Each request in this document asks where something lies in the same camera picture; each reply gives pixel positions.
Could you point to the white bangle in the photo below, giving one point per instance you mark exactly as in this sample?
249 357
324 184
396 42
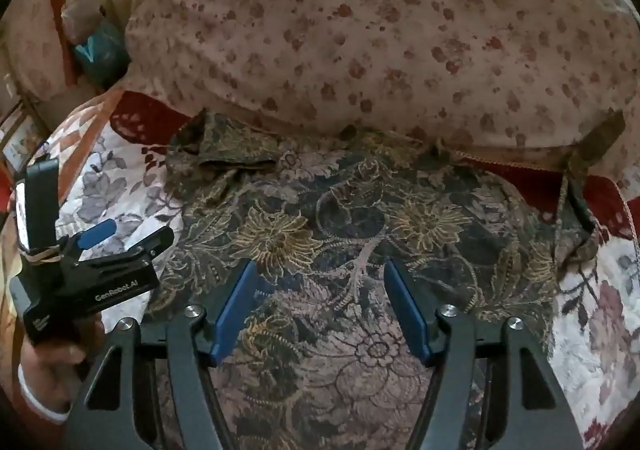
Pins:
42 402

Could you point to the dark floral garment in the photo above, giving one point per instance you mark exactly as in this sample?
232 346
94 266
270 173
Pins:
340 210

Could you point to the beige spotted pillow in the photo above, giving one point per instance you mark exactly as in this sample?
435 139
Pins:
375 30

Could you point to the teal bag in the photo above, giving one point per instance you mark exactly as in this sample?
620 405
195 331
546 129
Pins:
102 53

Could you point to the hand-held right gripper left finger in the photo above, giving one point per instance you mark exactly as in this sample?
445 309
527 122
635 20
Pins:
234 317

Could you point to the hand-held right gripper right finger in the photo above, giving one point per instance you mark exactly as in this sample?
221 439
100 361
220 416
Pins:
407 317

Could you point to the beige floral cloth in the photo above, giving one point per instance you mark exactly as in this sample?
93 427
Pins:
35 45

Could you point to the orange cloth strip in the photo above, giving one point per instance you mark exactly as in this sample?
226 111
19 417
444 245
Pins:
67 5

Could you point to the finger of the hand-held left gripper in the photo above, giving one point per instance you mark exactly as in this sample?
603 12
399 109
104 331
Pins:
97 232
150 244

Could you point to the person's left hand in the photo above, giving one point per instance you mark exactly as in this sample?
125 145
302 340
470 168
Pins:
57 360

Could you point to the white red floral blanket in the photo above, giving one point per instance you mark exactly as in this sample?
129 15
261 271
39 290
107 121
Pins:
115 180

